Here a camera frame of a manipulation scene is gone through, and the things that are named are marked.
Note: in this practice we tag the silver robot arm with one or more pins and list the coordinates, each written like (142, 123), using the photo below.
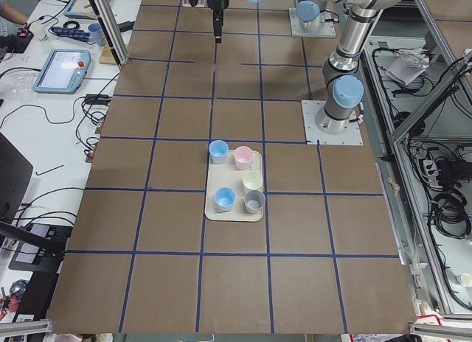
(314, 13)
(344, 90)

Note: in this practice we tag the silver base plate arm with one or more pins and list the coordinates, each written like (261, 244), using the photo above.
(320, 129)
(321, 27)

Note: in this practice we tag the blue cup on desk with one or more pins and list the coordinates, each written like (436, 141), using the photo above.
(96, 32)

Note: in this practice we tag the blue cup off tray corner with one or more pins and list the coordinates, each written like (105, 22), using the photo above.
(218, 150)

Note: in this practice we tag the pink cup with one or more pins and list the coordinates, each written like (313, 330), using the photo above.
(243, 157)

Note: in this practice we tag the cream cup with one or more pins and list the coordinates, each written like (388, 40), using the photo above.
(252, 180)

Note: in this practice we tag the white paper cup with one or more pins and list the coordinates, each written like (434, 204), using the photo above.
(39, 32)

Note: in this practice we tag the blue cup on tray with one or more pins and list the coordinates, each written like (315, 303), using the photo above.
(224, 199)

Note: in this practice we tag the grey cup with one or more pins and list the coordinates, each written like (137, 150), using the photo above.
(254, 201)

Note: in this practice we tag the wooden mug tree stand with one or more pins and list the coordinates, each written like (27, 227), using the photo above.
(108, 54)

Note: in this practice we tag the blue checkered cloth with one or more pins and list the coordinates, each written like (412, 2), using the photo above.
(74, 34)

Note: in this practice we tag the blue teach pendant far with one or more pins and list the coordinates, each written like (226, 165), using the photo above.
(79, 9)

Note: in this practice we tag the blue teach pendant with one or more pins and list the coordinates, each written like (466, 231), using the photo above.
(79, 9)
(63, 71)

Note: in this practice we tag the black power adapter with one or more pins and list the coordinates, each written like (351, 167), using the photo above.
(97, 99)

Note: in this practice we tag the beige plastic tray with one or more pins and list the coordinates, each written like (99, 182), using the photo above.
(228, 175)

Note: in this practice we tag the blue teach pendant near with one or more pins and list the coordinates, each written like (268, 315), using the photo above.
(63, 71)

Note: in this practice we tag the crumpled white paper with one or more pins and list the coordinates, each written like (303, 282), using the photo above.
(408, 65)

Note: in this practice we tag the black monitor stand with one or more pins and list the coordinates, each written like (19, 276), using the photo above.
(40, 245)

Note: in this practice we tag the aluminium frame post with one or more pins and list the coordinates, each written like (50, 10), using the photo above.
(102, 6)

